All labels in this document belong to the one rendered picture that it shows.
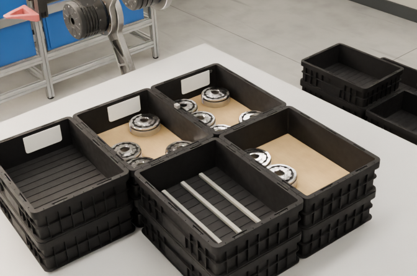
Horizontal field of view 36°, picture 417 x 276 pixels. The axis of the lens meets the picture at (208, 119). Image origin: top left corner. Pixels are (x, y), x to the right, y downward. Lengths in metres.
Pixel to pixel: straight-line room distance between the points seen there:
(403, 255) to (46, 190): 1.06
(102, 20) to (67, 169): 1.06
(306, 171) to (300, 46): 2.75
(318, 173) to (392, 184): 0.31
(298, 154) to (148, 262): 0.58
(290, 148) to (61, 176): 0.73
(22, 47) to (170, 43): 1.25
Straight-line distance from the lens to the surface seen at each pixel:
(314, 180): 1.95
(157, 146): 2.10
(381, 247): 1.95
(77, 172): 2.04
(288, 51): 4.59
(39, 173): 2.07
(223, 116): 2.24
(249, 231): 1.61
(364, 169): 1.85
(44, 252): 1.86
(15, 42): 3.94
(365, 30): 4.99
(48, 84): 4.13
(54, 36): 4.05
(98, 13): 2.93
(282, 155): 2.04
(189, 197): 1.88
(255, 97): 2.23
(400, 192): 2.16
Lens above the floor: 2.01
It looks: 32 degrees down
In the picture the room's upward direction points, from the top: 2 degrees counter-clockwise
